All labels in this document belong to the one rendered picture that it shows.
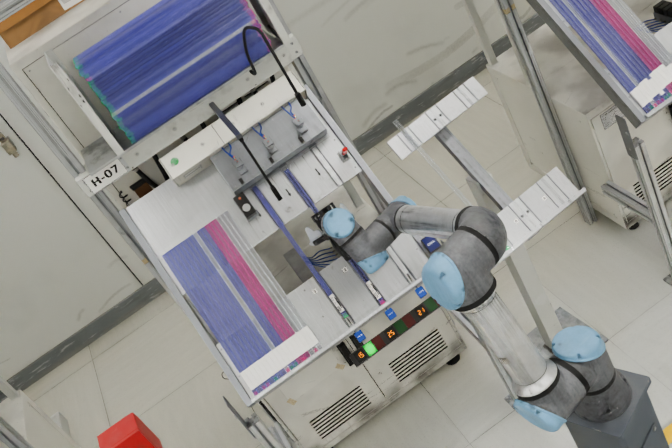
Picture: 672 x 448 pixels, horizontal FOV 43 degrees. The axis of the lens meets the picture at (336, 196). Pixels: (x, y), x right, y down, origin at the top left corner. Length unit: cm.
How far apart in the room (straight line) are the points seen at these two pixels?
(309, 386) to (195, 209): 76
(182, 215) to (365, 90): 203
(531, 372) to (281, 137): 107
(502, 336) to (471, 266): 19
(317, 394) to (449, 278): 129
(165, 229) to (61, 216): 167
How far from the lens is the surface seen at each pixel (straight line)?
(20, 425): 337
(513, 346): 199
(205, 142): 264
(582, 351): 212
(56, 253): 438
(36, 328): 458
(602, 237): 351
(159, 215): 269
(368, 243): 220
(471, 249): 187
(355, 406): 315
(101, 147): 269
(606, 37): 286
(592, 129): 311
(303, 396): 303
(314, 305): 256
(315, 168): 265
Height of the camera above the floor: 237
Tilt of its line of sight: 33 degrees down
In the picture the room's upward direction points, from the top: 31 degrees counter-clockwise
